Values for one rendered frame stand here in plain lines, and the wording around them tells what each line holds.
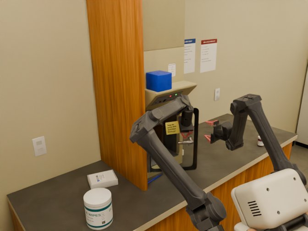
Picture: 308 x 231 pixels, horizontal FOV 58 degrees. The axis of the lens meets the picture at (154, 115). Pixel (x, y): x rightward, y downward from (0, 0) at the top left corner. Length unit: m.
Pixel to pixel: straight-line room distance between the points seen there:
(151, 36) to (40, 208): 1.08
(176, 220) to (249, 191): 0.78
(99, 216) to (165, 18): 1.05
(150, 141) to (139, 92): 0.51
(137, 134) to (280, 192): 0.49
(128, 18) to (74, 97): 0.66
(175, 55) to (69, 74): 0.64
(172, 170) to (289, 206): 0.38
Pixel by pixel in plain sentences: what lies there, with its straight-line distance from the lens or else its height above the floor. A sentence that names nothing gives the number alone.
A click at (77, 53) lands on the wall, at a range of 1.78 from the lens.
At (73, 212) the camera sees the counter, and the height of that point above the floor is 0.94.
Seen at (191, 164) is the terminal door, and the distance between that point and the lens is 1.73.
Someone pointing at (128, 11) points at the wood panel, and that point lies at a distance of 1.41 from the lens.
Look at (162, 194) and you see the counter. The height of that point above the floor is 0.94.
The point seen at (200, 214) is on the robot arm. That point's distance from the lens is 1.01.
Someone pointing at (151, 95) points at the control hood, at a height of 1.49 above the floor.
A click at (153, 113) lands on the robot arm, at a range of 0.99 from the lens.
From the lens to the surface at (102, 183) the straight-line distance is 1.69.
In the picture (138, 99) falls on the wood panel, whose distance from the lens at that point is 1.42.
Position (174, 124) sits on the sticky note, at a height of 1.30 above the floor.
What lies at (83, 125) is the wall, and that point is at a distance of 1.88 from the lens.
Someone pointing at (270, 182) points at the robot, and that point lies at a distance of 0.99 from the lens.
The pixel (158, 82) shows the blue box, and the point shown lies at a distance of 1.44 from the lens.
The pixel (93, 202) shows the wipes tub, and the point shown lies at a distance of 1.36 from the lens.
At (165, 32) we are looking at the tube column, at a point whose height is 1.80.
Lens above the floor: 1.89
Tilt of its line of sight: 20 degrees down
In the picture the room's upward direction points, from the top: 1 degrees counter-clockwise
